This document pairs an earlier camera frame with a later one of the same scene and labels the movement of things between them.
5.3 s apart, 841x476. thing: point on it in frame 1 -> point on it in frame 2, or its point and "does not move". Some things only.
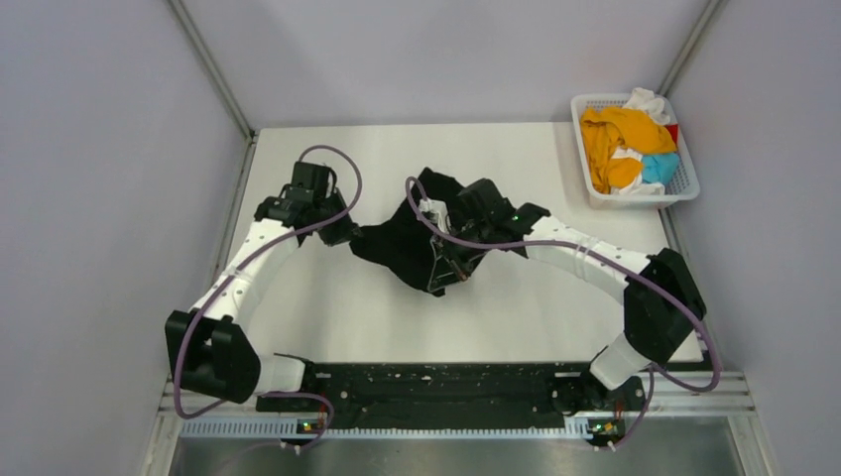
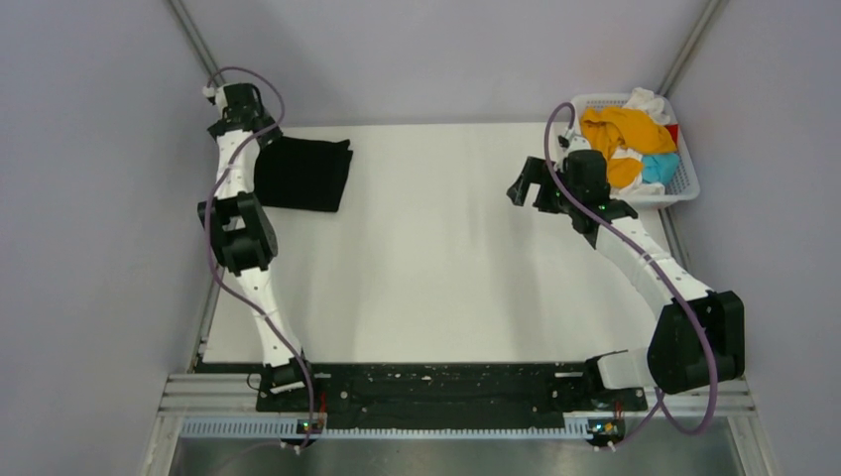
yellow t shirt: (606, 129) does not move
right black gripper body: (459, 256) -> (548, 198)
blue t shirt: (659, 168) does not move
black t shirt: (400, 241) -> (302, 174)
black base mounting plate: (459, 395) does not move
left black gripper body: (337, 232) -> (272, 135)
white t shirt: (646, 99) does not move
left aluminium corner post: (250, 134) does not move
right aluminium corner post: (709, 18) does not move
